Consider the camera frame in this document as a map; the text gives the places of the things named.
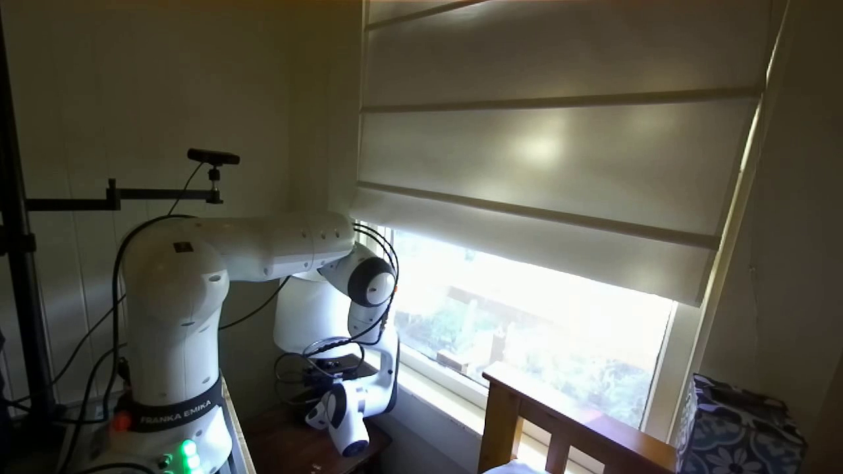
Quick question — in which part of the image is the white table lamp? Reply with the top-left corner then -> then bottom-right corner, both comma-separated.
273,275 -> 349,422

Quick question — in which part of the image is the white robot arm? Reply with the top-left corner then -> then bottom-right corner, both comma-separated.
78,210 -> 401,474

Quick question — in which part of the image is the cream roman window blind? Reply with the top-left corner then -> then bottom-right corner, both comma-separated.
358,0 -> 787,306

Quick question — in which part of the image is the blue patterned pillow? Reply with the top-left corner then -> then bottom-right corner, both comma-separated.
678,373 -> 806,474

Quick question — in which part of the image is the black tripod stand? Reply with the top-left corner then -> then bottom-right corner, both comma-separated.
0,30 -> 55,431

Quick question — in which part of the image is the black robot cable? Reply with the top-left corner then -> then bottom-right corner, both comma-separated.
300,222 -> 405,360

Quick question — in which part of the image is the black camera on mount arm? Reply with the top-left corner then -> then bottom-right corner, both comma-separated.
23,146 -> 243,217

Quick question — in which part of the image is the wooden bunk bed frame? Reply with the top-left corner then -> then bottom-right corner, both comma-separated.
478,372 -> 679,474

